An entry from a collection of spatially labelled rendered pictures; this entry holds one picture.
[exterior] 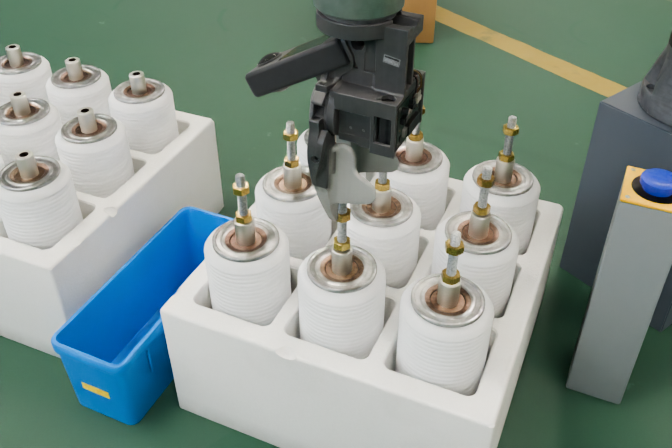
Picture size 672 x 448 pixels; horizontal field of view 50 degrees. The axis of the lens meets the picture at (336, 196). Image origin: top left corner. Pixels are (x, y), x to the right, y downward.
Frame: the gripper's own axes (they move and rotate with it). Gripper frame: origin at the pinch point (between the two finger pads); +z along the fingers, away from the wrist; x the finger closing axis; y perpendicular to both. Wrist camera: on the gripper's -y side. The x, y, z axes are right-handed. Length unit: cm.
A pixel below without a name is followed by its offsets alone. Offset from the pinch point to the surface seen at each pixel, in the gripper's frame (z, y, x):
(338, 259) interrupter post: 7.3, 0.8, -1.1
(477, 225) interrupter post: 7.6, 12.2, 11.1
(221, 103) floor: 35, -57, 61
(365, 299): 10.2, 4.6, -2.5
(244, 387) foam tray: 25.1, -8.0, -7.9
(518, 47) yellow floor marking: 35, -6, 117
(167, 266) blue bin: 28.9, -31.6, 8.6
